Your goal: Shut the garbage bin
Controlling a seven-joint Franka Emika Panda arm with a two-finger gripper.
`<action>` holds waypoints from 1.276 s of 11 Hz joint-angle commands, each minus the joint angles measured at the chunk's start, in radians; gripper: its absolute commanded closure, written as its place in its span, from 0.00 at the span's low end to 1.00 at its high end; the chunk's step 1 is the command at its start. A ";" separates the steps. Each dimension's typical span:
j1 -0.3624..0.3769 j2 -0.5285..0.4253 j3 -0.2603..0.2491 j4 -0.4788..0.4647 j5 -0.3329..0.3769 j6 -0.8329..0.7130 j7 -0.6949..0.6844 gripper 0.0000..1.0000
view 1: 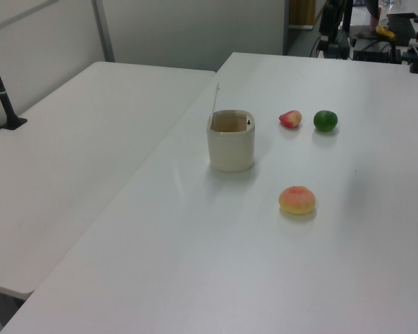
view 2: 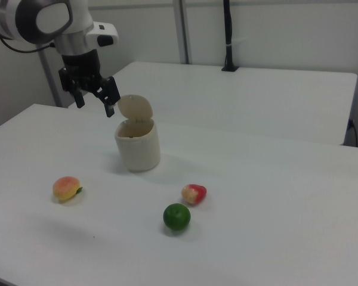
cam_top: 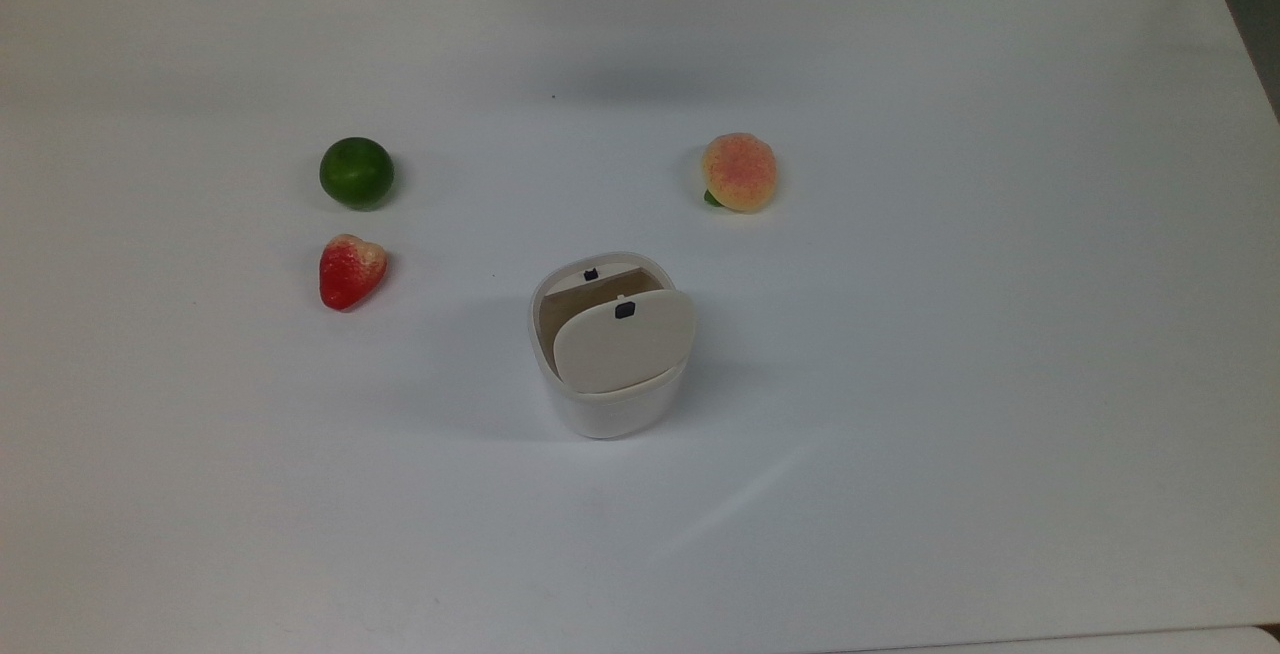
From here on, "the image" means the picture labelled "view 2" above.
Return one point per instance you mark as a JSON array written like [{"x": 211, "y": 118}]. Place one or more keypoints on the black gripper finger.
[
  {"x": 79, "y": 99},
  {"x": 111, "y": 92}
]

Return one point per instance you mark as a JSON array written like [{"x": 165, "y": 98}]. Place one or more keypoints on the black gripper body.
[{"x": 82, "y": 67}]

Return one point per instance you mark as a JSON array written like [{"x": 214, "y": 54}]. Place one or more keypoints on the white lidded garbage bin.
[{"x": 137, "y": 152}]

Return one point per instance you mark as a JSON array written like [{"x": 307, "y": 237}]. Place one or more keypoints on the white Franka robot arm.
[{"x": 77, "y": 12}]

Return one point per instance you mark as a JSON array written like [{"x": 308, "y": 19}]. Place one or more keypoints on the toy peach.
[{"x": 65, "y": 189}]

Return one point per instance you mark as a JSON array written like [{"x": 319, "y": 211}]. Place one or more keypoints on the toy strawberry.
[{"x": 195, "y": 194}]

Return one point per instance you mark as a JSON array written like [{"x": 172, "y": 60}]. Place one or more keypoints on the black pole with clamp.
[{"x": 229, "y": 29}]

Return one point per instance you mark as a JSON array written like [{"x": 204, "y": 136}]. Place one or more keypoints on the green toy lime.
[{"x": 176, "y": 217}]

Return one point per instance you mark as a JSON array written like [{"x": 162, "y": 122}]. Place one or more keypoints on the white side table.
[{"x": 256, "y": 98}]

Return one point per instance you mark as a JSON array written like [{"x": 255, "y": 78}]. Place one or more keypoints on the grey metal post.
[{"x": 51, "y": 85}]

